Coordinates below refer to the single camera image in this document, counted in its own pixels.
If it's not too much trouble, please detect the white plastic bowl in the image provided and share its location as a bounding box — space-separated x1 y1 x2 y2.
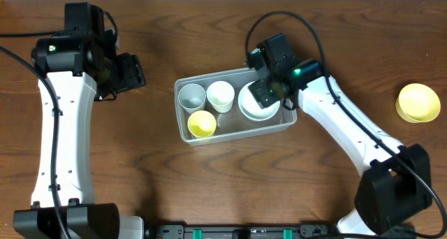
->
238 82 280 111

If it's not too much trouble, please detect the white plastic cup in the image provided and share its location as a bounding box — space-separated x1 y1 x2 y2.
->
206 81 235 113

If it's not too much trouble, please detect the clear plastic container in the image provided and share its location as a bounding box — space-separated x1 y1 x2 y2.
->
174 68 298 146

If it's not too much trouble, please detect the grey plastic cup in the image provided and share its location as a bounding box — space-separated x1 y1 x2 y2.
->
177 83 206 114

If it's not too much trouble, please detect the yellow plastic cup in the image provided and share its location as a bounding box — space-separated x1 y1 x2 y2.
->
187 110 217 138

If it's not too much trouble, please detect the yellow plastic bowl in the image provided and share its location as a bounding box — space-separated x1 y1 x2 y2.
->
395 83 441 123

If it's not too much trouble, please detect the grey plastic bowl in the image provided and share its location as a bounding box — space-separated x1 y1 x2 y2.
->
240 106 279 122

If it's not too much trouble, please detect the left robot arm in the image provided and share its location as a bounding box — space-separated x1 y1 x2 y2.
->
13 2 146 238

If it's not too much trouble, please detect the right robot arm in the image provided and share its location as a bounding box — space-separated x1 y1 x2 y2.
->
246 34 435 236

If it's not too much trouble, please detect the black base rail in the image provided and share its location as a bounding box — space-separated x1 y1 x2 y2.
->
143 223 346 239

